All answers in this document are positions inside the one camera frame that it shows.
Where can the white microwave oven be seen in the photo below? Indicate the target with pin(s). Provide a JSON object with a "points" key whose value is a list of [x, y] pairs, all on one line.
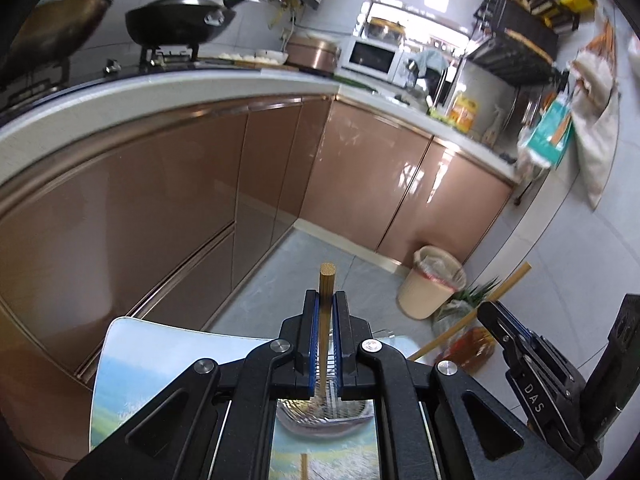
{"points": [[370, 57]]}

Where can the white cloth bag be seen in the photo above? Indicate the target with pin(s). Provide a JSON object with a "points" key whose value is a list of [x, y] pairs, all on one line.
{"points": [[597, 125]]}

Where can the yellow detergent bottle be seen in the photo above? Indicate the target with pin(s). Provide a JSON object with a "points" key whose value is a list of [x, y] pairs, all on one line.
{"points": [[463, 115]]}

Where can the light blue cloth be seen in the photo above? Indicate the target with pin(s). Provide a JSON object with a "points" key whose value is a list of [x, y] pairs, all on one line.
{"points": [[430, 60]]}

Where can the white plate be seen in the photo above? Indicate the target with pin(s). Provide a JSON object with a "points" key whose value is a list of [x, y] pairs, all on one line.
{"points": [[272, 56]]}

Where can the black gas stove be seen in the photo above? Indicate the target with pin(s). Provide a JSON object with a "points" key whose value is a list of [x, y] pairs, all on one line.
{"points": [[125, 67]]}

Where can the white kitchen countertop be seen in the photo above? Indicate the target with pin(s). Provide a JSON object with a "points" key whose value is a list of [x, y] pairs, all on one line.
{"points": [[200, 87]]}

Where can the wooden chopstick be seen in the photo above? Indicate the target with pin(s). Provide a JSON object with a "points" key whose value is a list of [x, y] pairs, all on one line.
{"points": [[303, 467], [450, 328], [327, 285]]}

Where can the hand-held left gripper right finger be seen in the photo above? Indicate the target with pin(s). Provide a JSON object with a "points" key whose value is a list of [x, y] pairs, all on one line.
{"points": [[338, 340]]}

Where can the steel wok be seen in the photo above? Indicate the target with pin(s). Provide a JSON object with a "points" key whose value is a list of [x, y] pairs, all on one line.
{"points": [[60, 20]]}

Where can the copper coloured pot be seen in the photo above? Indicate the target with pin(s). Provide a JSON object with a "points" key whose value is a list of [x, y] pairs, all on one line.
{"points": [[312, 55]]}

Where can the teal plastic bag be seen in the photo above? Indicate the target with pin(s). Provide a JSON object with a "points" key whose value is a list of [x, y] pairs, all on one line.
{"points": [[547, 135]]}

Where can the brown kitchen cabinets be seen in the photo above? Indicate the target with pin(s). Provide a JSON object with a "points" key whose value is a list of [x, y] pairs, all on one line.
{"points": [[150, 200]]}

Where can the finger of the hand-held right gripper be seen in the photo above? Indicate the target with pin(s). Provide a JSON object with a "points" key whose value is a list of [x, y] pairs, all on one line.
{"points": [[502, 332], [540, 342]]}

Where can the black wok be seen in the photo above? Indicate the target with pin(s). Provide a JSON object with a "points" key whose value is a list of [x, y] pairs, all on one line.
{"points": [[170, 27]]}

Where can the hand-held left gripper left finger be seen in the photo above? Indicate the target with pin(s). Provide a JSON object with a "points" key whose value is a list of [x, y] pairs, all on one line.
{"points": [[314, 340]]}

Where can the black dish rack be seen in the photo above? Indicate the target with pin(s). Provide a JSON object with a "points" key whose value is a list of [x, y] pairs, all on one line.
{"points": [[520, 25]]}

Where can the green onions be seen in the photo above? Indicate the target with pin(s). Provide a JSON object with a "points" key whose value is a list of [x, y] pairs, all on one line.
{"points": [[482, 292]]}

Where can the clear plastic bag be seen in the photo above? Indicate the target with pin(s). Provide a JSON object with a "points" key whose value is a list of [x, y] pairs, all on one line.
{"points": [[450, 312]]}

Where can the beige trash bin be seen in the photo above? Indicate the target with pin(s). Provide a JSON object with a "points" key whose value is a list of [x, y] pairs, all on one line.
{"points": [[425, 295]]}

